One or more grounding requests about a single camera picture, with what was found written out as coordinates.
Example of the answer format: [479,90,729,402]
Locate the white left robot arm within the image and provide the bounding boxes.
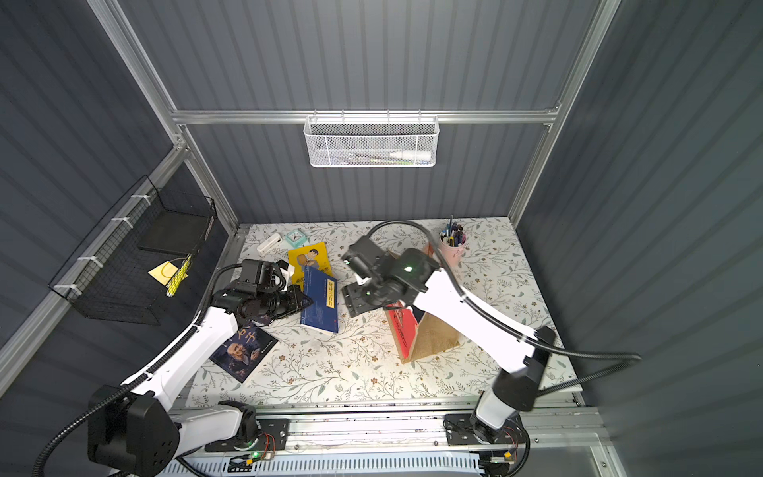
[87,260,312,476]

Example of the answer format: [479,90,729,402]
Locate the burlap canvas bag red panel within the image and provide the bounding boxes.
[383,302,461,364]

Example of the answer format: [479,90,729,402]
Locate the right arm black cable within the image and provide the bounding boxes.
[364,219,643,477]

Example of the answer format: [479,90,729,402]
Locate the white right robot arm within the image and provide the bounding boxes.
[342,236,556,443]

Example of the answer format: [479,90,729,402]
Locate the yellow cartoon cover book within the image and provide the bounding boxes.
[287,242,333,286]

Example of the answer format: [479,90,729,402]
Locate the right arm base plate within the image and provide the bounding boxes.
[442,413,529,447]

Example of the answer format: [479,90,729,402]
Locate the floral table mat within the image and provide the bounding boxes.
[186,218,554,407]

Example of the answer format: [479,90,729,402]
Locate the white marker in basket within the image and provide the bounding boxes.
[389,150,432,163]

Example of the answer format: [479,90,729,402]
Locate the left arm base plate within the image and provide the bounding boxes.
[204,419,290,452]

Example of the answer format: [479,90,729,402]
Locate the blue book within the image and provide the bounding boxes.
[300,268,339,334]

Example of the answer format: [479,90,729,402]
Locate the pink pen holder cup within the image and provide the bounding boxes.
[439,217,467,268]

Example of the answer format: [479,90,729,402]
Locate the black tray in basket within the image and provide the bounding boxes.
[137,211,214,256]

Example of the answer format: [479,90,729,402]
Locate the yellow pen in basket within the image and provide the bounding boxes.
[166,254,193,297]

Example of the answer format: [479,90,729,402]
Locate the black wire wall basket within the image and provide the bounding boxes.
[49,179,217,326]

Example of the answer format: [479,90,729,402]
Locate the yellow sticky note pad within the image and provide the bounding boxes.
[148,260,179,287]

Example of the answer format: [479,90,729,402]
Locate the dark portrait book lower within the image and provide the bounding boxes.
[210,325,278,383]

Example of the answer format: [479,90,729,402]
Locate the white wire mesh basket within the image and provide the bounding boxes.
[303,114,440,168]

